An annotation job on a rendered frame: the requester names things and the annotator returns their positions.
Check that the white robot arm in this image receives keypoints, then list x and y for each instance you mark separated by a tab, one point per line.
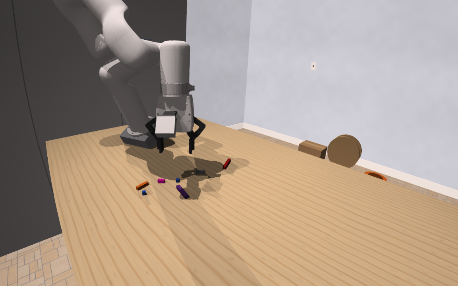
104	30

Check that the red rod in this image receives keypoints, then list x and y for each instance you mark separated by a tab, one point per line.
226	163

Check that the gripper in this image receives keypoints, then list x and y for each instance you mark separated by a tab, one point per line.
184	106

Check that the orange rectangular bar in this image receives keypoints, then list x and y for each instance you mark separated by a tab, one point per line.
139	187

